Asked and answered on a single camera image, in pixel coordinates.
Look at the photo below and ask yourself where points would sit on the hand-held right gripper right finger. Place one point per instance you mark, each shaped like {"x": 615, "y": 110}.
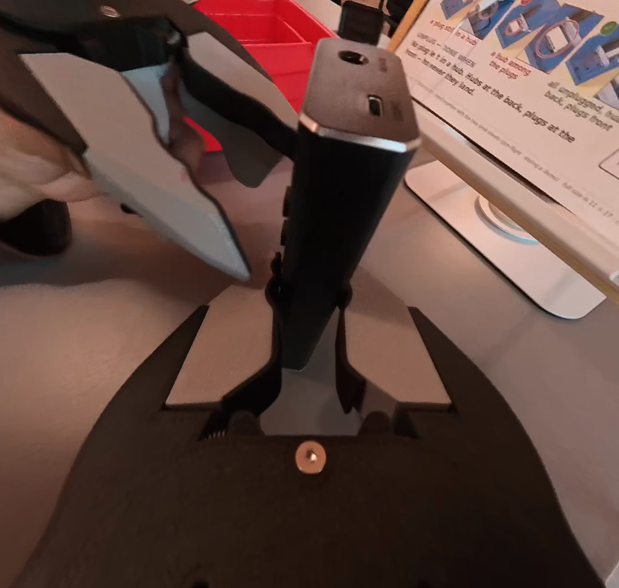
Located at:
{"x": 391, "y": 356}

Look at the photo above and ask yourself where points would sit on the red plastic bin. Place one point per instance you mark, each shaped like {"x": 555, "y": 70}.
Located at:
{"x": 271, "y": 22}

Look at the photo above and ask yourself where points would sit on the black usb hub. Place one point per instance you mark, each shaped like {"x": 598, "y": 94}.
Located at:
{"x": 338, "y": 201}

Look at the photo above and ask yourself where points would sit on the printed instruction sheet board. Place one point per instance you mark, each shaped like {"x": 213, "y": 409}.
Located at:
{"x": 507, "y": 90}

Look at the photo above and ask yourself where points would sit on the person's left hand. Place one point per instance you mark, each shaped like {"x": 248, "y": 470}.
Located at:
{"x": 34, "y": 167}

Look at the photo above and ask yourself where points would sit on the black rectangular device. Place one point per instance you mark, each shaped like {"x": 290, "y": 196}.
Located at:
{"x": 360, "y": 22}

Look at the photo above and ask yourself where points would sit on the white metal stand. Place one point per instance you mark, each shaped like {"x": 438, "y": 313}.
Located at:
{"x": 532, "y": 269}

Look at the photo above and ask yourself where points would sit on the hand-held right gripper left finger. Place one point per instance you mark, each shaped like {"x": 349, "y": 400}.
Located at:
{"x": 227, "y": 351}

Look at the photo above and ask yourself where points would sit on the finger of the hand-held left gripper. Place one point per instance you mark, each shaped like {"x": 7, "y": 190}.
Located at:
{"x": 242, "y": 95}
{"x": 130, "y": 162}

